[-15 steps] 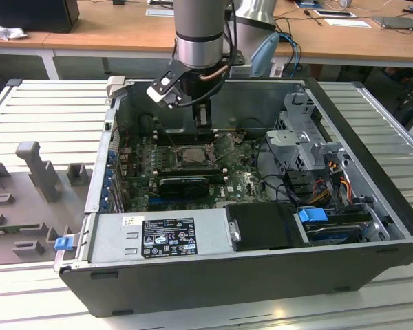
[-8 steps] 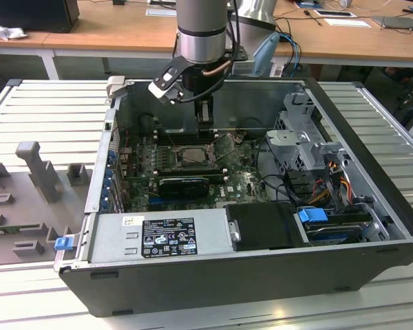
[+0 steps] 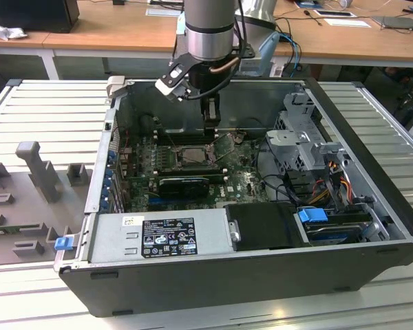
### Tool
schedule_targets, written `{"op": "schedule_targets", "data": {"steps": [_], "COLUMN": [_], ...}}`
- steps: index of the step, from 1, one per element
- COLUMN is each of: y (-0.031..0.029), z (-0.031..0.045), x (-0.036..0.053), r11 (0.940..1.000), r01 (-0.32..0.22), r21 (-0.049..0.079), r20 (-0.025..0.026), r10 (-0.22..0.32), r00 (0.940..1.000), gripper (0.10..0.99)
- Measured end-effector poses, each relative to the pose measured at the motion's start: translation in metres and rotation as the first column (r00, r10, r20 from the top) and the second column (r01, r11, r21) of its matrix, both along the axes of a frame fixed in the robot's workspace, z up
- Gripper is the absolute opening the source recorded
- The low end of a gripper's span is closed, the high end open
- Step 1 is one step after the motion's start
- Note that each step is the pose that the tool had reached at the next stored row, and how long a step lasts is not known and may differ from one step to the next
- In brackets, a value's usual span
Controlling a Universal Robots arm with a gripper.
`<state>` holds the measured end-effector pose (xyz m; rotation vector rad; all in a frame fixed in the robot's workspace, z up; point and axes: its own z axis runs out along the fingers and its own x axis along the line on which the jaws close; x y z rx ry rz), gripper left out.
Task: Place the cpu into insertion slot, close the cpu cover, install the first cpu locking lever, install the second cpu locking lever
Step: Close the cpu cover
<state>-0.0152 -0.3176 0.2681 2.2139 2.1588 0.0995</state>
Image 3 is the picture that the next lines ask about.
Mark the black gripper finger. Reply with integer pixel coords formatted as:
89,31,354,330
200,98,222,139

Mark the metal socket cover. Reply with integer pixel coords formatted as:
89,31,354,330
210,131,242,163

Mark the metal wire locking lever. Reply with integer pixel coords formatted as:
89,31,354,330
218,146,237,163
159,118,180,154

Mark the silver green CPU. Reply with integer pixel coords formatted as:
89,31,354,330
181,148,211,163

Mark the CPU socket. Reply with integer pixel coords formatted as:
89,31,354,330
173,144,218,170

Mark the green motherboard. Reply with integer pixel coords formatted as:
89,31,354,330
118,132,273,212

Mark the black graphics card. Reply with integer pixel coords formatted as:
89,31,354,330
158,177,210,199

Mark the silver metal drive cage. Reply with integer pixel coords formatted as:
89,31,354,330
264,91,352,179

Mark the grey flat box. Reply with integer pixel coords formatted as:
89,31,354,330
146,5,186,17

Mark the grey plastic case latch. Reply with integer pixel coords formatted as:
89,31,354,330
106,76,132,101

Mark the wooden desk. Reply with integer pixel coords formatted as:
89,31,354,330
271,0,413,69
0,0,187,82

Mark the hard disk in blue carrier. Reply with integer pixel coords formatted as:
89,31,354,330
297,206,364,247

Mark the white flat tablet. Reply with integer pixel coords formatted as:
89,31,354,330
313,9,356,18

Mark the white paper sheet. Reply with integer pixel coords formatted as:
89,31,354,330
324,16,372,29

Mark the grey power supply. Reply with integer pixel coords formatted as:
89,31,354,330
89,209,235,262

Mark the black PC case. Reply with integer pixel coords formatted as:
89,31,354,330
51,76,413,317

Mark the black computer box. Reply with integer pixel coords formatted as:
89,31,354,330
0,0,80,34

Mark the blue release latch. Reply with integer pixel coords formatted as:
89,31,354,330
54,236,73,251

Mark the dark grey folder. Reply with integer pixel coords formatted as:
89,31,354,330
370,14,413,31

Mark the black office chair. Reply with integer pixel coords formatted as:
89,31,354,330
383,65,413,130

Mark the grey parts rack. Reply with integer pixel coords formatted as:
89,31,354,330
0,140,94,267

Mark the crumpled white paper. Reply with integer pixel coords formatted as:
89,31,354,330
0,19,29,41

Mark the green RAM stick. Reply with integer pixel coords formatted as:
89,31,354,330
0,223,42,238

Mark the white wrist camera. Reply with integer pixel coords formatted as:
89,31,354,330
154,61,193,103

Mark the thin black wire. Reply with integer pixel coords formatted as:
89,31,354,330
241,117,266,138

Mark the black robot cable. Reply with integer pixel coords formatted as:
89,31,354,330
178,0,257,102

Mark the blue cable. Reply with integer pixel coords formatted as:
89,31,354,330
288,32,303,75

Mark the yellow orange wire bundle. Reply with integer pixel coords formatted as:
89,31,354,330
309,161,355,206

